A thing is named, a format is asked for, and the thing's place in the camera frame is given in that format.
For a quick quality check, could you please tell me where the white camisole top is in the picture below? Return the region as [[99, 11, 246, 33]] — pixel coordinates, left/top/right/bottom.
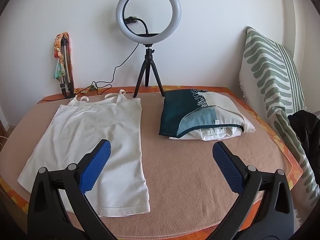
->
[[17, 89, 151, 218]]

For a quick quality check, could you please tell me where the black clothing pile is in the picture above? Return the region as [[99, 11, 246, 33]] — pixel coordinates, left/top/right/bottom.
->
[[288, 110, 319, 177]]

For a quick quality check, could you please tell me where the beige pink blanket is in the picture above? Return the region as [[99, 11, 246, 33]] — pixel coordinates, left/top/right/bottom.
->
[[0, 91, 292, 239]]

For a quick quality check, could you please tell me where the folded white garment stack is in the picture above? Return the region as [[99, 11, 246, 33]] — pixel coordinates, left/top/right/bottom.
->
[[169, 89, 255, 141]]

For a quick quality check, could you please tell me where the folded teal patterned garment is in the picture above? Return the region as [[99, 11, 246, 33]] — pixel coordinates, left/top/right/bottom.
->
[[159, 89, 255, 141]]

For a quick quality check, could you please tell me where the green striped white pillow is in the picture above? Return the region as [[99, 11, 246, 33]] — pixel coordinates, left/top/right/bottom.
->
[[239, 27, 319, 210]]

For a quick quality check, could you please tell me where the colourful floral scarf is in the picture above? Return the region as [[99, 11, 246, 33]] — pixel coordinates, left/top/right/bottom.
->
[[54, 32, 74, 85]]

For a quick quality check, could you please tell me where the black mini tripod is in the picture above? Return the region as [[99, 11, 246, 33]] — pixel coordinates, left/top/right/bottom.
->
[[133, 44, 164, 98]]

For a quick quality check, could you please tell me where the black ring light cable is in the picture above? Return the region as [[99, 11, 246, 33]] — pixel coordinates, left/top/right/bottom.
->
[[36, 42, 141, 105]]

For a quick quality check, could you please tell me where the wall power outlet plug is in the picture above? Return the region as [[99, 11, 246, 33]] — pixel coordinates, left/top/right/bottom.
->
[[124, 16, 138, 24]]

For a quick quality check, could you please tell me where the white ring light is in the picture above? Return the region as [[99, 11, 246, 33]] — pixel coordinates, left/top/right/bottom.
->
[[116, 0, 182, 45]]

